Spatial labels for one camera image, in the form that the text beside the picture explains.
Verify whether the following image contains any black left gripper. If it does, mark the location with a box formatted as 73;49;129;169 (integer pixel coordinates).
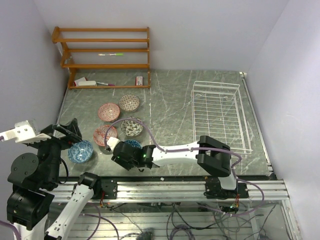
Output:
28;116;81;185

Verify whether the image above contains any blue triangle pattern bowl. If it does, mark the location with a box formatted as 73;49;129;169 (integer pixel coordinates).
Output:
124;139;142;149

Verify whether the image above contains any black leaf pattern bowl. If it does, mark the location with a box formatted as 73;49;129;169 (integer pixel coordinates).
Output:
120;120;144;137

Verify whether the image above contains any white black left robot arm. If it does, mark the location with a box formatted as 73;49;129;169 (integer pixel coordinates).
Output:
0;118;102;240

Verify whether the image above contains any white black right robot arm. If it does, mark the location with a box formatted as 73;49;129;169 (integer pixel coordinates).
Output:
106;135;241;198

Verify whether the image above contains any wooden shelf rack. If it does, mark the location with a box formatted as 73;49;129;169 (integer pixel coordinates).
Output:
51;26;151;89

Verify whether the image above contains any blue swirl pattern bowl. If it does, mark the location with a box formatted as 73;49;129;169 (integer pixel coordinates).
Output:
67;140;93;164

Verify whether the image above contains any red diamond pattern bowl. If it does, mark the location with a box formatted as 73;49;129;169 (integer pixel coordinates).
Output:
93;125;118;147

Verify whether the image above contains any red drop pattern bowl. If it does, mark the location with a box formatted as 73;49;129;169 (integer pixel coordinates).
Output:
97;102;121;122

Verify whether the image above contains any brown flower grid bowl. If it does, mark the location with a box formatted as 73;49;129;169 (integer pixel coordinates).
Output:
119;94;140;112

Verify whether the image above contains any white eraser block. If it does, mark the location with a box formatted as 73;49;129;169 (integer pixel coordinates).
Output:
78;80;98;87

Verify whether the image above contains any pink white marker pen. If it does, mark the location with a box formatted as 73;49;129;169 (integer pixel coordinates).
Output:
96;81;115;87

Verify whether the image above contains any red white small box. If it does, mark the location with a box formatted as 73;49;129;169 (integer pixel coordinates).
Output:
135;76;144;86

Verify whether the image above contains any green white marker pen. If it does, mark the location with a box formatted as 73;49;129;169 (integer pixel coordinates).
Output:
98;53;124;56

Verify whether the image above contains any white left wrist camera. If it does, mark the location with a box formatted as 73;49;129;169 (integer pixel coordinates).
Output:
0;120;50;144

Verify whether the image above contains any white wire dish rack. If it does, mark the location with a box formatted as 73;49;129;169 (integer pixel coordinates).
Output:
191;81;253;155

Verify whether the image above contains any aluminium rail base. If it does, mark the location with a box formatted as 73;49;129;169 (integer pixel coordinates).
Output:
47;178;291;203

